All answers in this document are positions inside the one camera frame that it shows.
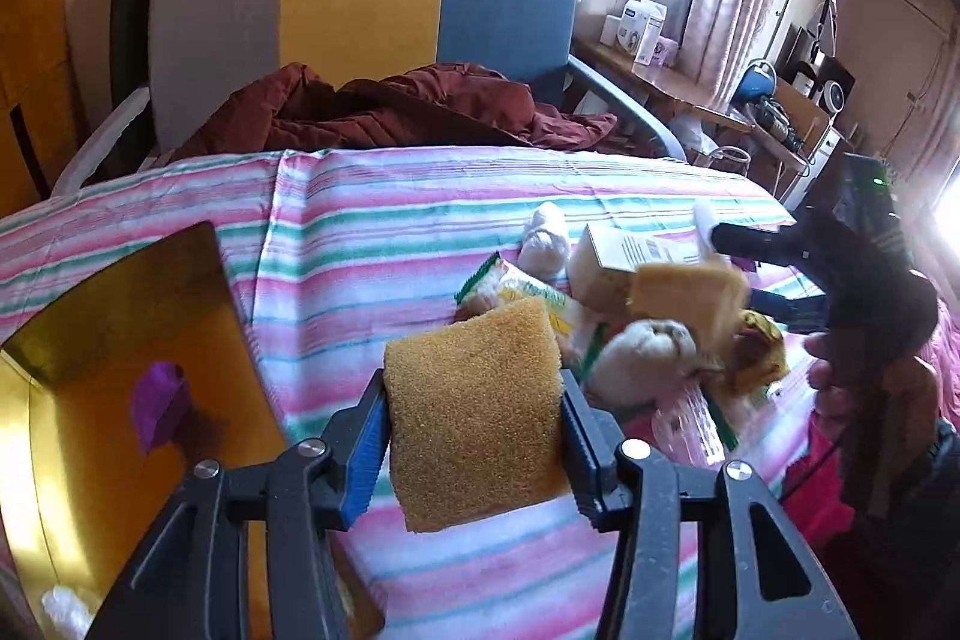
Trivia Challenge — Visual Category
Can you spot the striped bed sheet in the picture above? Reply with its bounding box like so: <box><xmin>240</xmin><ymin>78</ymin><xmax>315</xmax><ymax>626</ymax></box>
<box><xmin>2</xmin><ymin>148</ymin><xmax>788</xmax><ymax>638</ymax></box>

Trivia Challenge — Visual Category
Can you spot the white appliance on shelf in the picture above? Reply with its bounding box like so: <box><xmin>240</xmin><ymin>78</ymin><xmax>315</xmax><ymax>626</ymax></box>
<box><xmin>788</xmin><ymin>50</ymin><xmax>856</xmax><ymax>119</ymax></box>

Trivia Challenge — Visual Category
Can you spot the white cloth pouch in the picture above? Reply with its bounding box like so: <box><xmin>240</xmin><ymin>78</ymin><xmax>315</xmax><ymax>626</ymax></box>
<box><xmin>584</xmin><ymin>320</ymin><xmax>700</xmax><ymax>409</ymax></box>
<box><xmin>517</xmin><ymin>202</ymin><xmax>571</xmax><ymax>281</ymax></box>

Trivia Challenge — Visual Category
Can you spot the dark red quilted jacket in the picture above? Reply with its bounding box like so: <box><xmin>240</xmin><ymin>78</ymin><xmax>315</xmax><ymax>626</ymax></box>
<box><xmin>172</xmin><ymin>64</ymin><xmax>662</xmax><ymax>161</ymax></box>

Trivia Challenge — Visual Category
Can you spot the cream cardboard box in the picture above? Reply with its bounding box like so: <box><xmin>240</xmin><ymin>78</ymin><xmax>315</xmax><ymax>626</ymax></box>
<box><xmin>566</xmin><ymin>223</ymin><xmax>700</xmax><ymax>317</ymax></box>

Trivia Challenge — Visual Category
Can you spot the wooden desk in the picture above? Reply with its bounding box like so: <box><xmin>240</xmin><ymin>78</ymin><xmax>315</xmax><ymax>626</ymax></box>
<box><xmin>571</xmin><ymin>35</ymin><xmax>809</xmax><ymax>195</ymax></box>

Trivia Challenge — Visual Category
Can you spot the white box on desk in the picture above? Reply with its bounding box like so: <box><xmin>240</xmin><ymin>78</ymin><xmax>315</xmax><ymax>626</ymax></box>
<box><xmin>615</xmin><ymin>0</ymin><xmax>667</xmax><ymax>67</ymax></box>

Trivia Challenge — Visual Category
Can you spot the white foam bar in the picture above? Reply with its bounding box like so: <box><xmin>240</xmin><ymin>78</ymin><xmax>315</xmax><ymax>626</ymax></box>
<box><xmin>693</xmin><ymin>198</ymin><xmax>722</xmax><ymax>248</ymax></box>

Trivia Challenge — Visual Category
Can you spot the grey yellow blue chair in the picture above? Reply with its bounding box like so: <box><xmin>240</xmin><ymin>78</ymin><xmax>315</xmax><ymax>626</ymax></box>
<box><xmin>52</xmin><ymin>0</ymin><xmax>683</xmax><ymax>197</ymax></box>

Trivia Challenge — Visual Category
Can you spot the person's right hand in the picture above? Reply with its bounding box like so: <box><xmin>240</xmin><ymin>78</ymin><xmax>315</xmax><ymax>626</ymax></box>
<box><xmin>804</xmin><ymin>330</ymin><xmax>939</xmax><ymax>516</ymax></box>

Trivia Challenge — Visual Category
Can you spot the purple snack packet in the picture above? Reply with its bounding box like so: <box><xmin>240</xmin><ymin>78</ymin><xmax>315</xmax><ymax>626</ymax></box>
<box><xmin>130</xmin><ymin>362</ymin><xmax>192</xmax><ymax>453</ymax></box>

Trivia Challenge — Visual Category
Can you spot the maroon gold gift box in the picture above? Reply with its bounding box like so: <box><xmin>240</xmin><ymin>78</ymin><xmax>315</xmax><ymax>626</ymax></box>
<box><xmin>2</xmin><ymin>223</ymin><xmax>384</xmax><ymax>638</ymax></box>

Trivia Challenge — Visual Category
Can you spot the yellow sponge block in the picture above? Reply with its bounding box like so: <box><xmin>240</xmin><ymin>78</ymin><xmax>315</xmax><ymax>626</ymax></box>
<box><xmin>628</xmin><ymin>263</ymin><xmax>750</xmax><ymax>353</ymax></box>
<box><xmin>384</xmin><ymin>298</ymin><xmax>568</xmax><ymax>533</ymax></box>

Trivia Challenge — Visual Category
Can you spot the clear plastic bag bundle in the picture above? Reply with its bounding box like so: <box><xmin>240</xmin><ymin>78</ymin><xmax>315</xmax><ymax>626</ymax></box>
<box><xmin>41</xmin><ymin>585</ymin><xmax>103</xmax><ymax>640</ymax></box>

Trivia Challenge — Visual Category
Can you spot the green noodle packet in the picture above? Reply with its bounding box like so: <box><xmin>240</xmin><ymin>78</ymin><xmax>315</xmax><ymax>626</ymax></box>
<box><xmin>454</xmin><ymin>252</ymin><xmax>605</xmax><ymax>354</ymax></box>

